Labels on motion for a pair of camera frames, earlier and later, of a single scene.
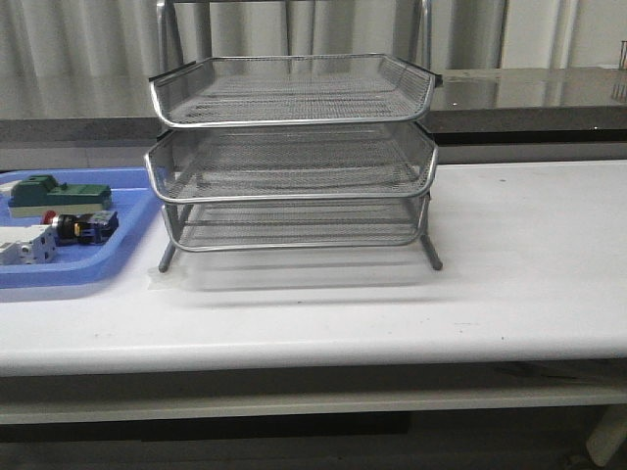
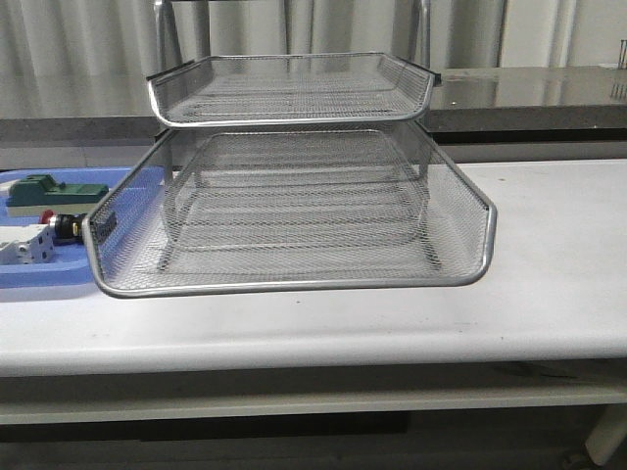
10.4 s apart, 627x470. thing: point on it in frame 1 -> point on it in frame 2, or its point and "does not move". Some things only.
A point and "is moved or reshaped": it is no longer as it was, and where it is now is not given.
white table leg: (608, 434) does not move
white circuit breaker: (27, 245) does not move
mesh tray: (292, 89) does not move
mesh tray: (322, 164) is moved or reshaped
